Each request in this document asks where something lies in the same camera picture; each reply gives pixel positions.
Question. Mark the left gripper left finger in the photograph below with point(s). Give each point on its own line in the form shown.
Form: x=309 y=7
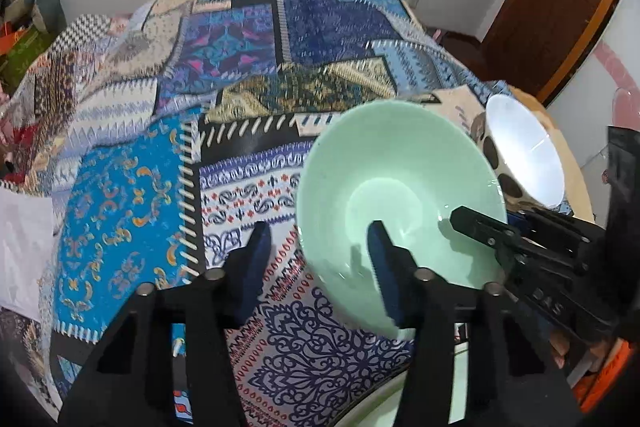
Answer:
x=127 y=379

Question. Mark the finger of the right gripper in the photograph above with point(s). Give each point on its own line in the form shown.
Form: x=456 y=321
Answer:
x=486 y=230

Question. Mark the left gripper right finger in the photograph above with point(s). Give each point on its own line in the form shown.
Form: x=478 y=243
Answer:
x=511 y=380

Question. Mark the white dotted bowl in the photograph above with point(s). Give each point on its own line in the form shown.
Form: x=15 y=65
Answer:
x=521 y=153

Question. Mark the mint green bowl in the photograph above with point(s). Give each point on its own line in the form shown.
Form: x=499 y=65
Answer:
x=402 y=164

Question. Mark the mint green plate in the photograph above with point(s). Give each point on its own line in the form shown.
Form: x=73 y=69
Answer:
x=380 y=407

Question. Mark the right hand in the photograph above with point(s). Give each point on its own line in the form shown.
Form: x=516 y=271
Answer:
x=577 y=359

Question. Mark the white sliding door with hearts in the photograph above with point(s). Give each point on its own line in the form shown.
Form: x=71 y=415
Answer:
x=604 y=91

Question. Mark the white paper sheets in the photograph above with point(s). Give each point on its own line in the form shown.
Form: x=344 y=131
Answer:
x=26 y=243

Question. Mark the patchwork patterned tablecloth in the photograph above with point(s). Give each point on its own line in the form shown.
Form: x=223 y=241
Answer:
x=158 y=139

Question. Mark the wooden wardrobe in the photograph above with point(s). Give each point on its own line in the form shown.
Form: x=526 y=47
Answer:
x=537 y=45

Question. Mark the green storage box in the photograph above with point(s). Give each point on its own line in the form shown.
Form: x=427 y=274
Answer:
x=23 y=53

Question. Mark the grey green plush cushion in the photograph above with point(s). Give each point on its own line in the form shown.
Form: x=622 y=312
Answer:
x=46 y=15

